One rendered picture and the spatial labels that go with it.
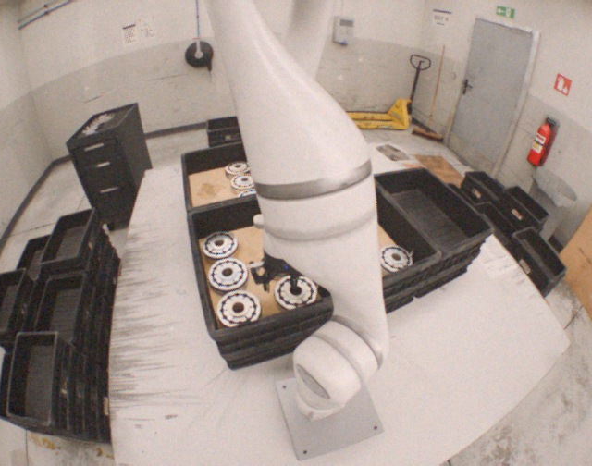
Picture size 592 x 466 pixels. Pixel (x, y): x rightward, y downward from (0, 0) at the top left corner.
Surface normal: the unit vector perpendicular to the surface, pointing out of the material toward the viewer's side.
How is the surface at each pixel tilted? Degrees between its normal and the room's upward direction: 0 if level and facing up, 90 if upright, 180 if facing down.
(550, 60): 90
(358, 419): 1
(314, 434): 1
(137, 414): 0
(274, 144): 84
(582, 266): 75
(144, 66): 90
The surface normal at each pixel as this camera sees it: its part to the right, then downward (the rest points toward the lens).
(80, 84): 0.28, 0.67
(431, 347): 0.04, -0.73
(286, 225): -0.50, 0.50
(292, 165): -0.25, 0.49
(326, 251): 0.02, 0.53
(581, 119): -0.96, 0.17
